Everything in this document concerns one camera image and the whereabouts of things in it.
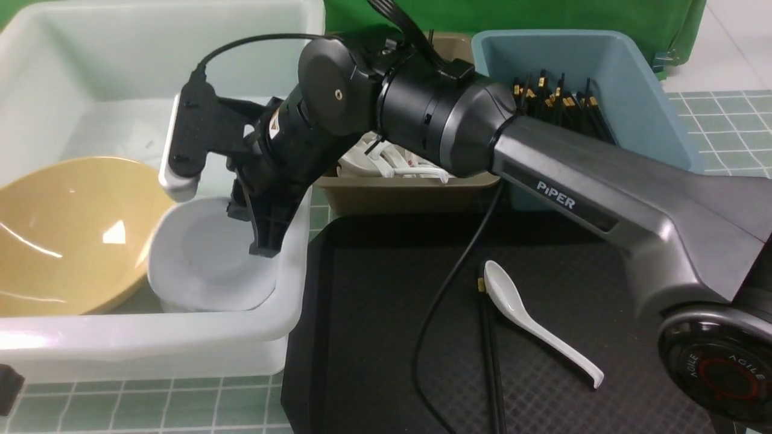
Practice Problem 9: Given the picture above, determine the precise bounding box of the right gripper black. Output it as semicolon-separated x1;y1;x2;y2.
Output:
236;84;363;258

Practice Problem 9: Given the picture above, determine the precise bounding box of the white square dish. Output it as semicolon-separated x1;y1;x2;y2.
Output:
147;196;280;313

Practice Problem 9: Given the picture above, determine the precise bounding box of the yellow noodle bowl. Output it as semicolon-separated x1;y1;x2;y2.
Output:
1;157;173;318

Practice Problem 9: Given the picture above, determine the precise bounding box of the white ceramic soup spoon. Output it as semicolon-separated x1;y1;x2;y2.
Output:
482;259;606;389

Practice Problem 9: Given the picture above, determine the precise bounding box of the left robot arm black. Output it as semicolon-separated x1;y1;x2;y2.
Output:
0;363;25;417

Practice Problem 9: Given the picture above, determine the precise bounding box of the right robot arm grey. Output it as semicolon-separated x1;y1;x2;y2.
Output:
229;25;770;433

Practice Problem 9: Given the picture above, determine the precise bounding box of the pile of white spoons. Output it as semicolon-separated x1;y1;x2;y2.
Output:
336;132;454;184

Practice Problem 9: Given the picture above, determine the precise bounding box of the olive plastic spoon bin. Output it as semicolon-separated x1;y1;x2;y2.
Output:
314;49;499;216

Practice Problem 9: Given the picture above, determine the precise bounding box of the pile of black chopsticks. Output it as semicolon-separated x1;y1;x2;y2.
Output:
510;69;618;146

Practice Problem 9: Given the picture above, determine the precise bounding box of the blue plastic chopstick bin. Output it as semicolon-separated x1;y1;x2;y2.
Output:
472;30;704;174

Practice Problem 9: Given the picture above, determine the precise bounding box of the green cloth backdrop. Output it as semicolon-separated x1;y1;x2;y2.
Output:
0;0;707;79

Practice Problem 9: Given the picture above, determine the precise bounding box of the green checkered table mat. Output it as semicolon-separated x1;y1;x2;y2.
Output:
2;90;770;433

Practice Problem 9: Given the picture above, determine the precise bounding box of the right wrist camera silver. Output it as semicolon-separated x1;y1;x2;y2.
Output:
159;80;284;203

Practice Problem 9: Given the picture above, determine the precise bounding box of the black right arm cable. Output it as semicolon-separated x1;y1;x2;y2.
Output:
192;0;506;434

